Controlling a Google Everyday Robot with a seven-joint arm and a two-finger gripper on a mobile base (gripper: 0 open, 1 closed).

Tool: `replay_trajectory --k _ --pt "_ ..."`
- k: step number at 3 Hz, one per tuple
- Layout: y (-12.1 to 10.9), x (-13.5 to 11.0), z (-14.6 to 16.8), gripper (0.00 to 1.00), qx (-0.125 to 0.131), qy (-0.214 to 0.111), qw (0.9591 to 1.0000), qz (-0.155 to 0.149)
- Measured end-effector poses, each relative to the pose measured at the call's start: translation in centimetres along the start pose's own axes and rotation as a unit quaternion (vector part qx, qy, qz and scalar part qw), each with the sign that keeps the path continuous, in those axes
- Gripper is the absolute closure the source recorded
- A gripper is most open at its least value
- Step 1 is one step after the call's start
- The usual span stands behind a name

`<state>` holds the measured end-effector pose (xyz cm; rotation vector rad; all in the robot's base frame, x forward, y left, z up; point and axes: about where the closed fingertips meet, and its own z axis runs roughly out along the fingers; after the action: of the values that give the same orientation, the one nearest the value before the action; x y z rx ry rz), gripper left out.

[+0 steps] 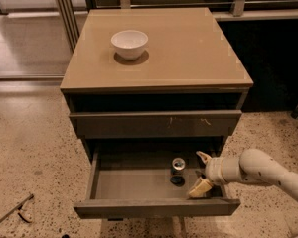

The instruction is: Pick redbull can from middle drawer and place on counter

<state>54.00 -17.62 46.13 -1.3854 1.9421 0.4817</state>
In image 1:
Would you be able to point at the redbull can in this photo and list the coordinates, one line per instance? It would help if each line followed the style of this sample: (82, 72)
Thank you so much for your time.
(177, 166)

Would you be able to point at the open middle drawer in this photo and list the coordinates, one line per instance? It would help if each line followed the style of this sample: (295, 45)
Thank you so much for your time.
(140, 185)

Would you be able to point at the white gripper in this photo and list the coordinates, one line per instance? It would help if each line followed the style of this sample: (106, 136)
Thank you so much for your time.
(213, 171)

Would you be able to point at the white ceramic bowl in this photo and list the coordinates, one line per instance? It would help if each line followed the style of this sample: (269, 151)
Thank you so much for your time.
(129, 44)

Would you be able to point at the closed grey top drawer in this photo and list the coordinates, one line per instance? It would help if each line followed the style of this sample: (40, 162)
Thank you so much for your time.
(169, 124)

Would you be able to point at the metal rod on floor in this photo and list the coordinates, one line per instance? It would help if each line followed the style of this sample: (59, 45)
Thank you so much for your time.
(18, 209)

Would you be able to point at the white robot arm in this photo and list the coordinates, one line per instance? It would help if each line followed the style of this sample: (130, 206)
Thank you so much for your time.
(252, 166)

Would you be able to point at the grey drawer cabinet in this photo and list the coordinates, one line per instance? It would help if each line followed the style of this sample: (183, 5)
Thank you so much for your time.
(188, 65)

